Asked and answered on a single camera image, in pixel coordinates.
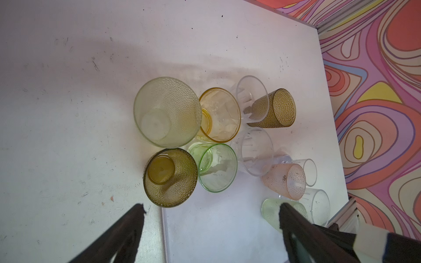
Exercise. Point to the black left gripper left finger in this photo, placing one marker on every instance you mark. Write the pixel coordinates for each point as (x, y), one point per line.
(118, 244)

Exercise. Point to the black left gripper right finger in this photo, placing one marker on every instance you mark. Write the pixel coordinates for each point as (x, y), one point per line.
(306, 242)

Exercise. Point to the pale green textured cup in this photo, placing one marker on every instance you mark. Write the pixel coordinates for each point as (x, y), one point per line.
(271, 208)

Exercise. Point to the pink cup back row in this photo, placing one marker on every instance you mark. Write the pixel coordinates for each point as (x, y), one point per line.
(286, 179)

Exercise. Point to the small clear cup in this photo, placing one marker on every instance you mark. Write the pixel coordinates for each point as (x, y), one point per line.
(310, 170)

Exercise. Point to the clear cup front row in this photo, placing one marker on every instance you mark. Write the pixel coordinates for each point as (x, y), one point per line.
(254, 150)

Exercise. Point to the clear cup row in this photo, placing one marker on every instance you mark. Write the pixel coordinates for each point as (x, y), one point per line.
(252, 98)
(254, 150)

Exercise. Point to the pale yellow textured cup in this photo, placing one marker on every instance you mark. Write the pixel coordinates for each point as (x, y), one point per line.
(167, 112)

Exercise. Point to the brown olive textured cup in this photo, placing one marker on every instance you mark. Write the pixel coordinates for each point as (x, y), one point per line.
(281, 113)

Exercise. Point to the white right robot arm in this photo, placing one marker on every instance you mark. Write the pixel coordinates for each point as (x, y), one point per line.
(372, 244)

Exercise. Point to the lavender tray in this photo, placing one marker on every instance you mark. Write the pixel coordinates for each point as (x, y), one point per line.
(226, 227)

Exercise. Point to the amber yellow cup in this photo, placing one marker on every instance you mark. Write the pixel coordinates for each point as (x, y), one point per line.
(221, 116)

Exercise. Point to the clear cup back row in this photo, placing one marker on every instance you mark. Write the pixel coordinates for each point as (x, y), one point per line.
(252, 98)

